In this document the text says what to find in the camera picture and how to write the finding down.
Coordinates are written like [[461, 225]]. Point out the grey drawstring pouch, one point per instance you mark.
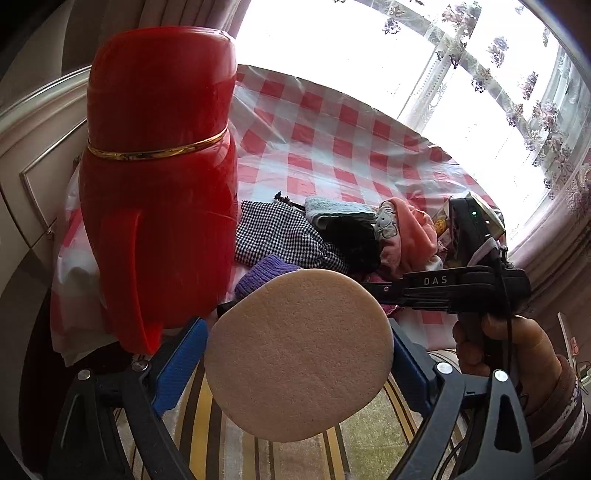
[[386, 225]]

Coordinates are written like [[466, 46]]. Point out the beige round sponge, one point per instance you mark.
[[300, 354]]

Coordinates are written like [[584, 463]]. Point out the salmon pink cloth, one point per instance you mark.
[[413, 248]]

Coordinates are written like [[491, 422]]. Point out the person's patterned sleeve forearm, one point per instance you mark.
[[560, 431]]

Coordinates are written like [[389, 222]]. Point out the glass jar with metal lid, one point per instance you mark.
[[468, 230]]

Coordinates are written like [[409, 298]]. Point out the light blue towel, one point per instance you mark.
[[319, 211]]

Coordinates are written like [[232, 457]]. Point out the black white houndstooth pouch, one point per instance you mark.
[[275, 228]]

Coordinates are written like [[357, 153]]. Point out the striped velvet cushion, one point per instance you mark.
[[367, 445]]

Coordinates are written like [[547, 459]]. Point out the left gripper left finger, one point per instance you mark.
[[90, 446]]

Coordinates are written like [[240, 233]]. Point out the magenta knit glove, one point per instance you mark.
[[391, 295]]

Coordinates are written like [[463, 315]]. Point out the pink curtain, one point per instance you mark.
[[224, 15]]

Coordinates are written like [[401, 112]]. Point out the black velvet scrunchie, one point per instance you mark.
[[355, 244]]

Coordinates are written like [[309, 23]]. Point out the red white checkered tablecloth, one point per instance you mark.
[[294, 137]]

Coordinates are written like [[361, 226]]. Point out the floral lace curtain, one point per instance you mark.
[[508, 112]]

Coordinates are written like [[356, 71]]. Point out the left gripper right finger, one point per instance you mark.
[[476, 421]]

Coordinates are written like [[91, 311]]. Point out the red thermos jug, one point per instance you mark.
[[158, 181]]

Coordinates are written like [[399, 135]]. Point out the person's right hand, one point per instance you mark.
[[532, 354]]

